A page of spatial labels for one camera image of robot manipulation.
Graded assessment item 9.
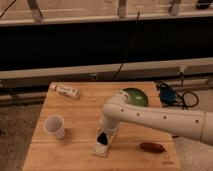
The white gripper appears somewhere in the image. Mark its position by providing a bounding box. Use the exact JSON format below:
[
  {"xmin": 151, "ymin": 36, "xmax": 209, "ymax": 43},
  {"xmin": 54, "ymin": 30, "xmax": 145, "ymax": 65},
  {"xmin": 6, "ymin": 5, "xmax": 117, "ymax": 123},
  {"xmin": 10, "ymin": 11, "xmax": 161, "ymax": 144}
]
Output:
[{"xmin": 97, "ymin": 116, "xmax": 119, "ymax": 144}]

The black eraser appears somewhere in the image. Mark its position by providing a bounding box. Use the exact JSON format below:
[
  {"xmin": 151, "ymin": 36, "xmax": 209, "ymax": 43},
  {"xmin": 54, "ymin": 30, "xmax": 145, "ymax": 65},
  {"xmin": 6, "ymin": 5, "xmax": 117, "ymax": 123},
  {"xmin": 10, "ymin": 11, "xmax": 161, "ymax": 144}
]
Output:
[{"xmin": 97, "ymin": 133, "xmax": 108, "ymax": 145}]

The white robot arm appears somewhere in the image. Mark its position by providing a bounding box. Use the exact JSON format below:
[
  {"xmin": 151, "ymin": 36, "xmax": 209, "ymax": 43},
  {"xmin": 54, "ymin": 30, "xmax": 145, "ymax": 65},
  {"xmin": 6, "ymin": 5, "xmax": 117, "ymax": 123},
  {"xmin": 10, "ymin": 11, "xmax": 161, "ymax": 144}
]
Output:
[{"xmin": 100, "ymin": 90, "xmax": 213, "ymax": 146}]

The white sponge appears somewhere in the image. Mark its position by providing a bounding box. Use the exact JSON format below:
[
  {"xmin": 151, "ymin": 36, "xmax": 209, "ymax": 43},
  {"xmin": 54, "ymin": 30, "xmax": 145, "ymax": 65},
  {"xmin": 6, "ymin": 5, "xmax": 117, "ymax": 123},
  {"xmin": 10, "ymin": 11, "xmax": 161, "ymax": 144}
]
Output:
[{"xmin": 92, "ymin": 139, "xmax": 109, "ymax": 157}]

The wooden table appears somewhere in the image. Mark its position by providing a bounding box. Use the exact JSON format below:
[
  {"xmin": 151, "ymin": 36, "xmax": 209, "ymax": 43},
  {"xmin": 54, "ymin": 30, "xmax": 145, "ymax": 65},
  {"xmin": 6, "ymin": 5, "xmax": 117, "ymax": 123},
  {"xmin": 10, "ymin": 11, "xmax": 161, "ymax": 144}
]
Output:
[{"xmin": 23, "ymin": 82, "xmax": 181, "ymax": 171}]

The green plate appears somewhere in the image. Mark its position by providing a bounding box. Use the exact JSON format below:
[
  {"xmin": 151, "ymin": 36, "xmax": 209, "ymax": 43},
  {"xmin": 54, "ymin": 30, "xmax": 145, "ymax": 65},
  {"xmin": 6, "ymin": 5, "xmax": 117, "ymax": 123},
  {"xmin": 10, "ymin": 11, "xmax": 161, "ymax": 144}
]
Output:
[{"xmin": 124, "ymin": 88, "xmax": 148, "ymax": 107}]

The brown oblong object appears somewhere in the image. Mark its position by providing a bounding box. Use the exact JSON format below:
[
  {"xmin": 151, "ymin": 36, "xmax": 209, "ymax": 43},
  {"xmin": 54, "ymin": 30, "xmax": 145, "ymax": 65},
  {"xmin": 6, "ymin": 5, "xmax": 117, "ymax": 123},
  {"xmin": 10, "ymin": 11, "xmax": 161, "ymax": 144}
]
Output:
[{"xmin": 140, "ymin": 143, "xmax": 165, "ymax": 153}]

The translucent plastic cup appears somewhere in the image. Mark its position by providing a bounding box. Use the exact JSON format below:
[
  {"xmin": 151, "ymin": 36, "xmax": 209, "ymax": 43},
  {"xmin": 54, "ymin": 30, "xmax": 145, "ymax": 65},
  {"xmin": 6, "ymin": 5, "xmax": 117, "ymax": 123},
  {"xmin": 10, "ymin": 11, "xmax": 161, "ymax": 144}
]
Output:
[{"xmin": 43, "ymin": 115, "xmax": 65, "ymax": 139}]

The blue device with cables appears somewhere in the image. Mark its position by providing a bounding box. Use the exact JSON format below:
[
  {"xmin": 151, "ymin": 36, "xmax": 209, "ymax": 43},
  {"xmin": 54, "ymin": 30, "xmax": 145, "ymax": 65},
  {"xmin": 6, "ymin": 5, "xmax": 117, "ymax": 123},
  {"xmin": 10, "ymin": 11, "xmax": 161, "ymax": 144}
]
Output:
[{"xmin": 156, "ymin": 82, "xmax": 199, "ymax": 110}]

